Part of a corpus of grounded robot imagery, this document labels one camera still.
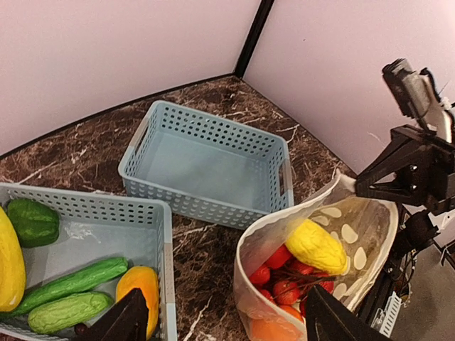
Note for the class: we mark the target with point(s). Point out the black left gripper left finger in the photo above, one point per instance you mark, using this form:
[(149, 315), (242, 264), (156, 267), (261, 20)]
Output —
[(126, 320)]

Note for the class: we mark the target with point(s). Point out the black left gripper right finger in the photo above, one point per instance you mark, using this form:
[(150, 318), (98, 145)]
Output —
[(328, 319)]

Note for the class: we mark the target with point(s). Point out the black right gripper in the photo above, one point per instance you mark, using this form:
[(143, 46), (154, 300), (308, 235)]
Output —
[(416, 168)]

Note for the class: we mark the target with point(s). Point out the red toy strawberry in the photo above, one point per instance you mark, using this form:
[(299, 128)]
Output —
[(286, 292)]

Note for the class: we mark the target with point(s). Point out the yellow toy corn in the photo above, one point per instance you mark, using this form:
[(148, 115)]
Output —
[(312, 245)]

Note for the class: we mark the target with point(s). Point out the clear dotted zip top bag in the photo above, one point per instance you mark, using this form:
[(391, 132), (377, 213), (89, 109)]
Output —
[(366, 229)]

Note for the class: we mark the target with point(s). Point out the orange toy fruit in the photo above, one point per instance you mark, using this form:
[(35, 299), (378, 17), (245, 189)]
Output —
[(262, 328)]

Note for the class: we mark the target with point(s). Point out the green toy cucumber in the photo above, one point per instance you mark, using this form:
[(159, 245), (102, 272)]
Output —
[(80, 281)]

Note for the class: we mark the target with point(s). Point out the light green toy gourd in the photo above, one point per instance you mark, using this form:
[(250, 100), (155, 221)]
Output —
[(67, 312)]

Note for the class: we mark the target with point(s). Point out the small blue perforated basket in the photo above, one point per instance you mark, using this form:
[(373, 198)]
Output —
[(95, 227)]

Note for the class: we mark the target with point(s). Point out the yellow green toy banana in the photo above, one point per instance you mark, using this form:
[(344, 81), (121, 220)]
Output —
[(13, 271)]

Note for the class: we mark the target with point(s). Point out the green toy pepper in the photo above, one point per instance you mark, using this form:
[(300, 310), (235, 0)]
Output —
[(36, 224)]

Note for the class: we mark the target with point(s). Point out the large blue perforated basket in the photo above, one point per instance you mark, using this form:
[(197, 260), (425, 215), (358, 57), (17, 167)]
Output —
[(206, 167)]

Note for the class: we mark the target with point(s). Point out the white slotted cable duct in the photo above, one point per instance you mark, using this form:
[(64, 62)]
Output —
[(385, 318)]

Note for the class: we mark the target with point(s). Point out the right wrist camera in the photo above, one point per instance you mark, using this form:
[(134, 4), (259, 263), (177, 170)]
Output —
[(416, 95)]

